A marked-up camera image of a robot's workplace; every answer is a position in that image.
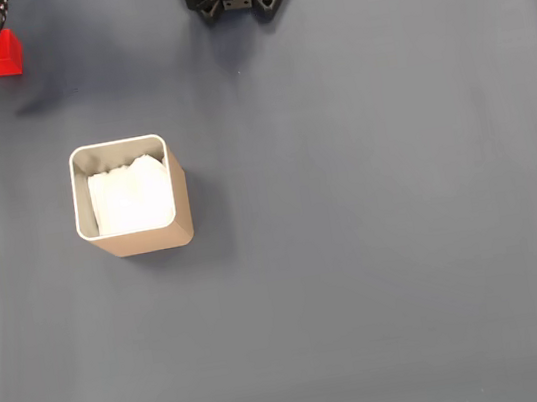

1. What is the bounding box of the red cube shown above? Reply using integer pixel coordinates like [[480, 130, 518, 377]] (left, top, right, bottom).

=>
[[0, 25, 27, 79]]

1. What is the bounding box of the tan metal box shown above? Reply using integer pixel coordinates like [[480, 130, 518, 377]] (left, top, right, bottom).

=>
[[62, 129, 198, 265]]

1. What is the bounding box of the white tissue paper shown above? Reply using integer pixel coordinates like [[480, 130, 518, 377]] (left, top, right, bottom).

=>
[[84, 150, 176, 238]]

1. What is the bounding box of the grey blue table mat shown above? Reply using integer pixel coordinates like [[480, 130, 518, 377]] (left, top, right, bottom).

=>
[[0, 0, 537, 402]]

